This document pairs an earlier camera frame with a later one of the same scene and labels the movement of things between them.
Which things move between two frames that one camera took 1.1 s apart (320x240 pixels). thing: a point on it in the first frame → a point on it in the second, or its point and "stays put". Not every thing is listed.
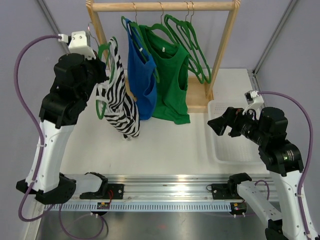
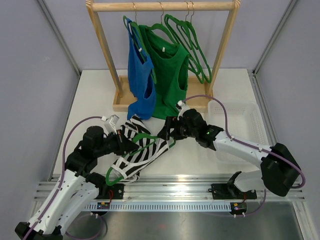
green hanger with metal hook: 109,55 → 129,154
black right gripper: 232,117 → 172,122
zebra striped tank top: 120,109 → 128,167
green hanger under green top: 162,27 stays put
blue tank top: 142,74 stays put
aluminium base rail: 162,187 stays put
